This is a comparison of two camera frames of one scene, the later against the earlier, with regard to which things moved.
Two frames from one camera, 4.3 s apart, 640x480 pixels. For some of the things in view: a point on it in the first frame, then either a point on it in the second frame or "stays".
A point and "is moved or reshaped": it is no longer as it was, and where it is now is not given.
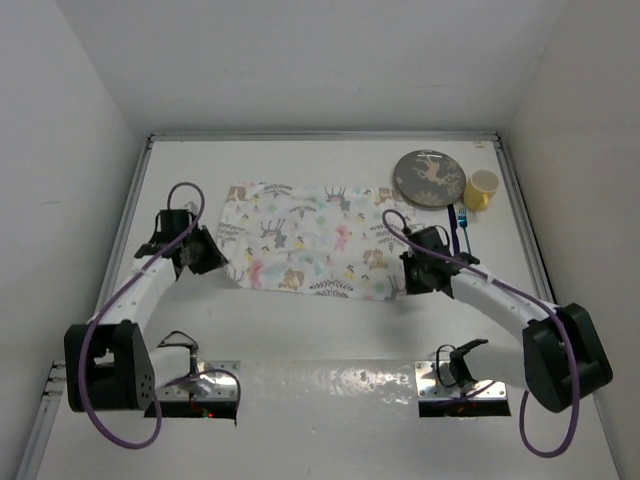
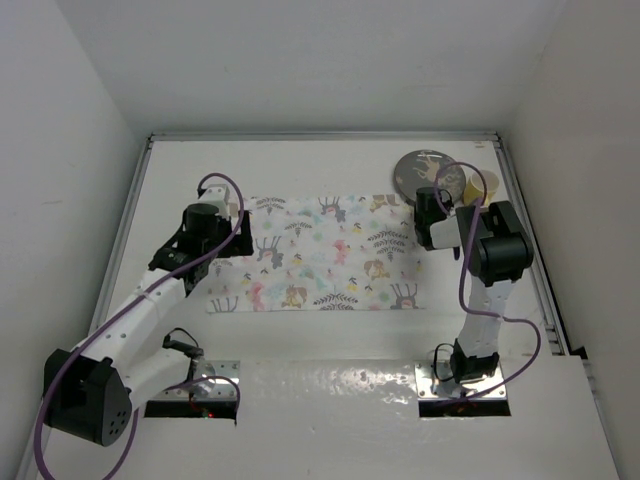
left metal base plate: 215,380 stays
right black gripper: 411,286 → 447,207
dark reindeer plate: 429,178 stays
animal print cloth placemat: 310,239 is moved or reshaped
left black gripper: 213,257 → 239,243
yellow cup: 480,188 stays
